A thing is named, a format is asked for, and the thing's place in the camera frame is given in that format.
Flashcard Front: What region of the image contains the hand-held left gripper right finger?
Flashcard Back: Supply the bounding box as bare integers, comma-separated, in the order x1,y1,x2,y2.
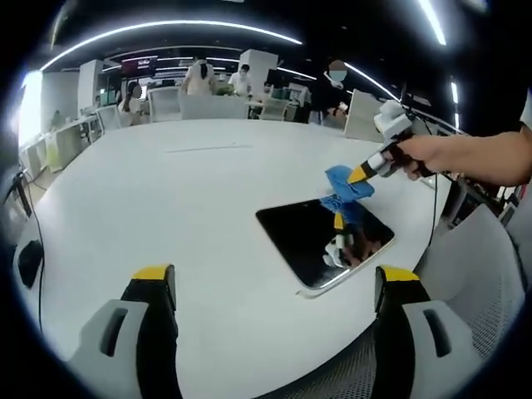
372,265,490,399

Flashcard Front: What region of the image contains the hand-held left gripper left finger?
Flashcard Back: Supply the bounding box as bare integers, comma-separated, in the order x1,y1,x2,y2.
66,262,184,399

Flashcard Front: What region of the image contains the blue cleaning cloth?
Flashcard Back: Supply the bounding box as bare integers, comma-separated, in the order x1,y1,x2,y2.
318,165,376,209

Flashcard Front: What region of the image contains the black tablet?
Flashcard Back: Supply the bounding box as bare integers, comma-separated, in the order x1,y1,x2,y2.
254,198,396,300

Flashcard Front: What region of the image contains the person's right hand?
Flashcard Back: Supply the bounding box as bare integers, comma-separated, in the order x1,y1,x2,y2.
397,135,462,175

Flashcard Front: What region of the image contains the white partition board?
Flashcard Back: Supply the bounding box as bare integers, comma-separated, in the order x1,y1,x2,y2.
343,89,394,145

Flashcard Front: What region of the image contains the white mesh office chair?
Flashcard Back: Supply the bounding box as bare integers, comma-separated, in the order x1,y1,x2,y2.
265,203,527,399

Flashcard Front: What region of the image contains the wide white chair back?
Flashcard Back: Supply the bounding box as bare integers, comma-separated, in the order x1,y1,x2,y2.
180,96,249,121

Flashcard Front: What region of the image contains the white low cabinet row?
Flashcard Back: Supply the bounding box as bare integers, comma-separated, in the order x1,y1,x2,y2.
20,114,103,174

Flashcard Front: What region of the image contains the red display screen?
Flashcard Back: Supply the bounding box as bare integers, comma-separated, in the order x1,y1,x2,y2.
121,56,159,76

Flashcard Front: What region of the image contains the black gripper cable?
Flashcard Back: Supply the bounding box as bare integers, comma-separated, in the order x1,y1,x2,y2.
423,172,441,250

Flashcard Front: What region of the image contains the black desk cable port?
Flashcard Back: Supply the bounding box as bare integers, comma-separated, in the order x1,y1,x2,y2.
16,239,45,288

